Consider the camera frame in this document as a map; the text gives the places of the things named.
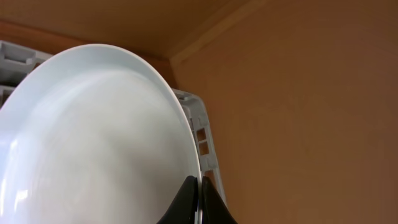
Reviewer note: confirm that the light blue plate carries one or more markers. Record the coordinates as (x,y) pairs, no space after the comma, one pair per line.
(93,135)

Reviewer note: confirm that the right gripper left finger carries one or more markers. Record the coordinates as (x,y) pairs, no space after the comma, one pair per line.
(184,205)

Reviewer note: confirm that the grey dishwasher rack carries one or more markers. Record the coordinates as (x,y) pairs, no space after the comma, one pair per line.
(18,61)

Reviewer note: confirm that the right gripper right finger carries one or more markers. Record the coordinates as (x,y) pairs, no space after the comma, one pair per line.
(214,209)

